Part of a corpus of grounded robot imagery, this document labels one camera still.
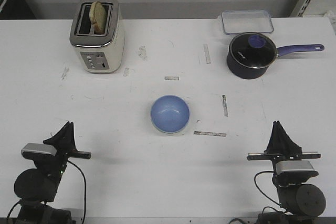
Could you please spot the cream toaster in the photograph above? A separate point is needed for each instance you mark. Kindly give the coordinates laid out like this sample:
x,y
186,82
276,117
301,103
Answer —
x,y
98,53

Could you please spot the glass pot lid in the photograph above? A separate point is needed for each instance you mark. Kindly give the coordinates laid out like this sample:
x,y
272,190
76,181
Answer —
x,y
253,50

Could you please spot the blue bowl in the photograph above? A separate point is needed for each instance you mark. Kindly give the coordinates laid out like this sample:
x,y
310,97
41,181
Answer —
x,y
169,109

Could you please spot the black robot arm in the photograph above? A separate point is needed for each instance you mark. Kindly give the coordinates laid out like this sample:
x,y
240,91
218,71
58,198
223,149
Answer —
x,y
199,177
37,187

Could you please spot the clear plastic container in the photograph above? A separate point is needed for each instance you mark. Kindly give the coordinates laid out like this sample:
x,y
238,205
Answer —
x,y
240,21

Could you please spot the bread slice in toaster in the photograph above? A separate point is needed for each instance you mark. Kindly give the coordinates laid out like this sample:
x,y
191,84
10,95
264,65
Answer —
x,y
98,17

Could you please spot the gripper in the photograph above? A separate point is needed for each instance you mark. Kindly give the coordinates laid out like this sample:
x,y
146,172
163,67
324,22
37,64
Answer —
x,y
65,148
281,148

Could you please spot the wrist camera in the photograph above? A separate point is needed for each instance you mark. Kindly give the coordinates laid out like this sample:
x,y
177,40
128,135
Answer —
x,y
31,150
293,166

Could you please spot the green bowl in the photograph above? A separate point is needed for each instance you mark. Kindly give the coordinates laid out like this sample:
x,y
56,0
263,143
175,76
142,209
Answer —
x,y
170,128

